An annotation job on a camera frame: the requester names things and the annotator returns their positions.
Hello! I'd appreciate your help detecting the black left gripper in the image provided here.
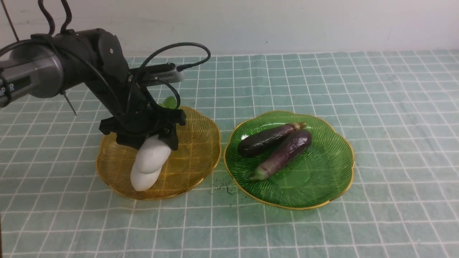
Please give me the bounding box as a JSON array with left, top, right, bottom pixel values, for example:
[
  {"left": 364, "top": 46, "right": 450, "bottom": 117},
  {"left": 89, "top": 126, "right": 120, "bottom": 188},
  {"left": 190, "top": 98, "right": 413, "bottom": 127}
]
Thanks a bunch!
[{"left": 99, "top": 83, "right": 186, "bottom": 151}]

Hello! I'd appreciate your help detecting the white radish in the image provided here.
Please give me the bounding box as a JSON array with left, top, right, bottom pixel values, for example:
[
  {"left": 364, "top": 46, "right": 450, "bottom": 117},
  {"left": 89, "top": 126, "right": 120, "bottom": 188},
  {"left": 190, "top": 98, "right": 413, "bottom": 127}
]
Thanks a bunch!
[
  {"left": 131, "top": 134, "right": 172, "bottom": 177},
  {"left": 131, "top": 163, "right": 162, "bottom": 192}
]

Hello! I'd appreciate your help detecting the dark eggplant brown stem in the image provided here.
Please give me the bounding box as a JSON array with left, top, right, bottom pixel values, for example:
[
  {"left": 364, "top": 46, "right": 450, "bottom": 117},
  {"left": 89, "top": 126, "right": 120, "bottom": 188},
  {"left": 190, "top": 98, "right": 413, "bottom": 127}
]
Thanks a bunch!
[{"left": 237, "top": 122, "right": 306, "bottom": 158}]

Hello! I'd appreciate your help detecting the purple eggplant green stem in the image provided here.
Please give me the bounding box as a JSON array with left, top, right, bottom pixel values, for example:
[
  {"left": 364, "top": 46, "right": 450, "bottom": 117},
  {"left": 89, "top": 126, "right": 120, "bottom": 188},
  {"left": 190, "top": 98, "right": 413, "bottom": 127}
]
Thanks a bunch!
[{"left": 249, "top": 129, "right": 312, "bottom": 181}]

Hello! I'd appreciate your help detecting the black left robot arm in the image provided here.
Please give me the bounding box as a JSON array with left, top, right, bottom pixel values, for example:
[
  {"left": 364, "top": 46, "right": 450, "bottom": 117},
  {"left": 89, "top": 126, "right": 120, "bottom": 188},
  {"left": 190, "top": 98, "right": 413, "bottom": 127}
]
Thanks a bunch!
[{"left": 1, "top": 28, "right": 189, "bottom": 150}]

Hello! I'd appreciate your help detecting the amber plastic plate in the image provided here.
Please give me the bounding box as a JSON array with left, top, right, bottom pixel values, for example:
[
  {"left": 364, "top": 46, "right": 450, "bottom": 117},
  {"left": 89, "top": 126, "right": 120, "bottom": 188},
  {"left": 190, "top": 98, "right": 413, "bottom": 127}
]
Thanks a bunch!
[{"left": 95, "top": 106, "right": 222, "bottom": 200}]

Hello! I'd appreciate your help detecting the green plastic plate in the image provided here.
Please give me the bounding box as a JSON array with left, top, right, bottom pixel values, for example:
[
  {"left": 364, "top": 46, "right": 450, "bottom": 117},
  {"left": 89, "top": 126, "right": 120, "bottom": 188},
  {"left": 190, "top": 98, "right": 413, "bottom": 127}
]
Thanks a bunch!
[{"left": 223, "top": 110, "right": 355, "bottom": 210}]

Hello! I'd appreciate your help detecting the green checkered tablecloth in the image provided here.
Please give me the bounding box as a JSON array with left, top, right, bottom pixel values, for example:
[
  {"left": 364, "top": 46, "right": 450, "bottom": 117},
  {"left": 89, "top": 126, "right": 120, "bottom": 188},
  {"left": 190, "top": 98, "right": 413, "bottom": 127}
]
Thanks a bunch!
[{"left": 0, "top": 50, "right": 459, "bottom": 258}]

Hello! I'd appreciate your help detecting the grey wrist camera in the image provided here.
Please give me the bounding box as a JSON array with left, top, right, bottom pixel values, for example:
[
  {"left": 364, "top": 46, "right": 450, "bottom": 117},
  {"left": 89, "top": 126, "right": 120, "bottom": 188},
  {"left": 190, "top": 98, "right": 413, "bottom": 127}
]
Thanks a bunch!
[{"left": 129, "top": 63, "right": 185, "bottom": 87}]

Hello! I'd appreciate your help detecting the black camera cable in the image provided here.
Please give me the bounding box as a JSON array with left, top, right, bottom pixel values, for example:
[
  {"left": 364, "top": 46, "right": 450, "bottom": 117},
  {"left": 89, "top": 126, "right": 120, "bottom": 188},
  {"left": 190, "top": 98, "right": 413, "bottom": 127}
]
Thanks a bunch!
[{"left": 124, "top": 42, "right": 211, "bottom": 110}]

